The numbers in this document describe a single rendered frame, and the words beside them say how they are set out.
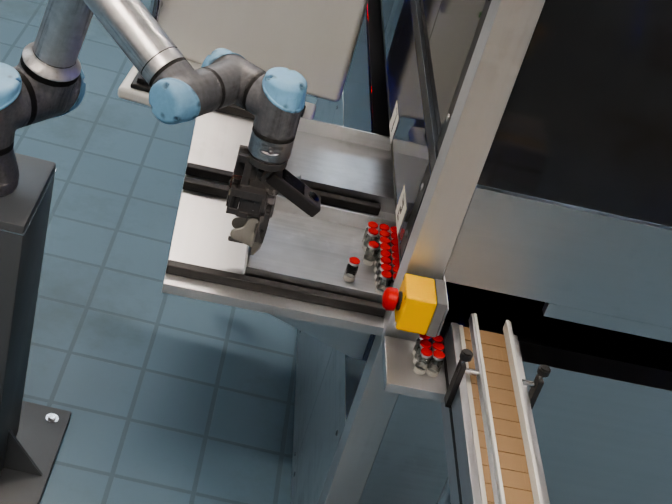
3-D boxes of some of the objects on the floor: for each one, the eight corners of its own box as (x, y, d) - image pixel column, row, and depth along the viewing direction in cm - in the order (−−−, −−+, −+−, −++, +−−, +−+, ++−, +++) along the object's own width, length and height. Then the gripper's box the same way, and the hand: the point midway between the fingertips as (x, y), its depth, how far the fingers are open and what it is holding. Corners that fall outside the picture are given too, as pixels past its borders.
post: (306, 623, 273) (685, -411, 157) (305, 645, 268) (696, -405, 152) (277, 618, 272) (638, -425, 156) (276, 640, 267) (647, -419, 151)
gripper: (241, 135, 215) (218, 233, 227) (238, 161, 208) (214, 261, 219) (289, 145, 216) (264, 242, 228) (287, 172, 209) (261, 270, 220)
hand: (256, 249), depth 223 cm, fingers closed, pressing on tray
